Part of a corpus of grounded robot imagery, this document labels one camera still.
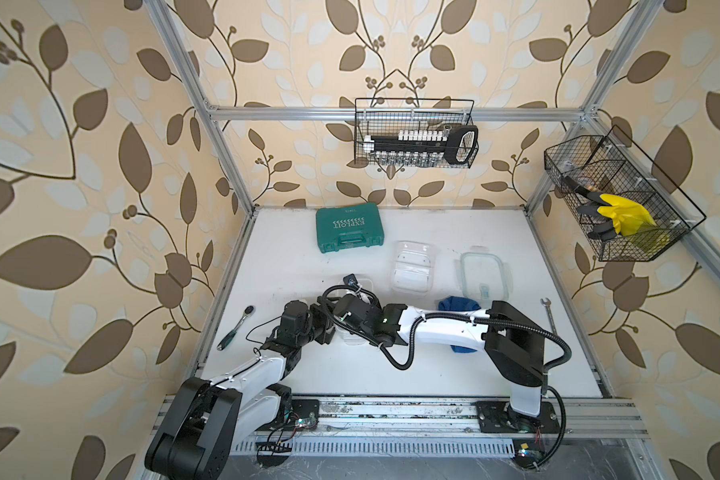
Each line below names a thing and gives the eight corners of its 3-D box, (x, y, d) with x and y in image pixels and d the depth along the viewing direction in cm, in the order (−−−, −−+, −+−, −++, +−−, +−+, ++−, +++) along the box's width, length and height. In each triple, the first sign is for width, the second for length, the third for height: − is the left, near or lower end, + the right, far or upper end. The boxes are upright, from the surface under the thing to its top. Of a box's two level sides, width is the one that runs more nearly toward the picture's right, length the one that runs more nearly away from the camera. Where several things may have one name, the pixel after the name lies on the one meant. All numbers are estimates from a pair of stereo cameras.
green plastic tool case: (320, 254, 108) (318, 246, 105) (317, 216, 121) (315, 207, 117) (386, 245, 111) (386, 237, 107) (376, 208, 123) (376, 200, 120)
